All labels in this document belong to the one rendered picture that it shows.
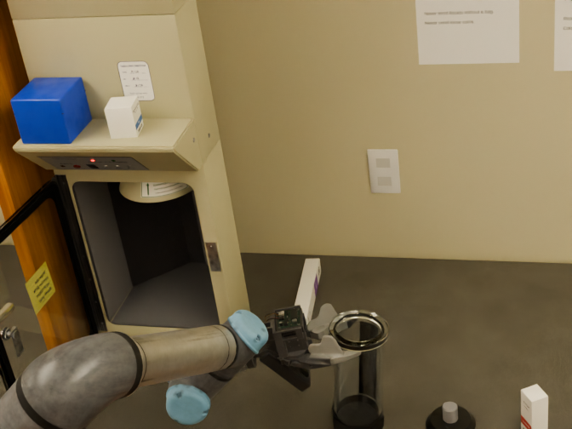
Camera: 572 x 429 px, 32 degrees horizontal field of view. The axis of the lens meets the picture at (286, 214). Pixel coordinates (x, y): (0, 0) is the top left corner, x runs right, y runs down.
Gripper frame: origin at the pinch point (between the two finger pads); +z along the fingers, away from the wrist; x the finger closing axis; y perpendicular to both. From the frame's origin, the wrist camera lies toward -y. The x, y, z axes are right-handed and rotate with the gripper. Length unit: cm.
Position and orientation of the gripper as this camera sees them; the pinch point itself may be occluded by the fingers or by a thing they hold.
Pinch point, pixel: (355, 338)
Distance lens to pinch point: 183.6
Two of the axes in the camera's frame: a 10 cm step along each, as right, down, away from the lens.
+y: -2.1, -8.4, -5.0
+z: 9.8, -1.9, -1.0
